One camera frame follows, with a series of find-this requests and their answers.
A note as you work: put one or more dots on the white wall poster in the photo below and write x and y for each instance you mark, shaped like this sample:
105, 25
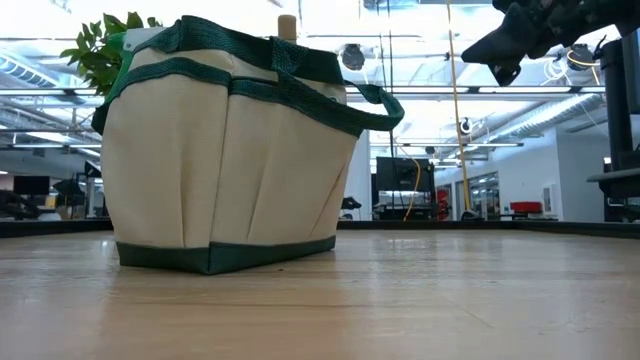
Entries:
548, 199

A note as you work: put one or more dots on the cream green canvas gardening bag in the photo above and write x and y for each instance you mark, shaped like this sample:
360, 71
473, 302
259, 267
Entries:
200, 165

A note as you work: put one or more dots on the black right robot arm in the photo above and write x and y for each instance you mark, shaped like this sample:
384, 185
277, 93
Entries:
617, 100

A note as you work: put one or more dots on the large black monitor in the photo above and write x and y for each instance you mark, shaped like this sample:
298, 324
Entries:
402, 175

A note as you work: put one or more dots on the small black monitor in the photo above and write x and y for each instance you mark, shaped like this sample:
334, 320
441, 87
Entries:
31, 185

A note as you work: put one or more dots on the red standing object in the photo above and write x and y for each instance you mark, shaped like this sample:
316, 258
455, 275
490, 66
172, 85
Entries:
442, 205

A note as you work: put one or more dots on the black studio light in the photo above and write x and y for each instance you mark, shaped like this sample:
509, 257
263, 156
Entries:
69, 189

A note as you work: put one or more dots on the red box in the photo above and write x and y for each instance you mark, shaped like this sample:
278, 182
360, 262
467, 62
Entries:
525, 207

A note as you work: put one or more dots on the green leafy plant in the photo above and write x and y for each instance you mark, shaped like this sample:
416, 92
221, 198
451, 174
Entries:
97, 60

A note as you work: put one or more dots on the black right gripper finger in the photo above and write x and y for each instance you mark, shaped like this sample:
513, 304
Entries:
505, 42
506, 72

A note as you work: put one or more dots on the green white spray bottle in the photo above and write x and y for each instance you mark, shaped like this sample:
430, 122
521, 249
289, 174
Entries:
142, 37

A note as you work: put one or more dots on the ceiling light strip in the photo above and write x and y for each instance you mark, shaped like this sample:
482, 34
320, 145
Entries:
500, 90

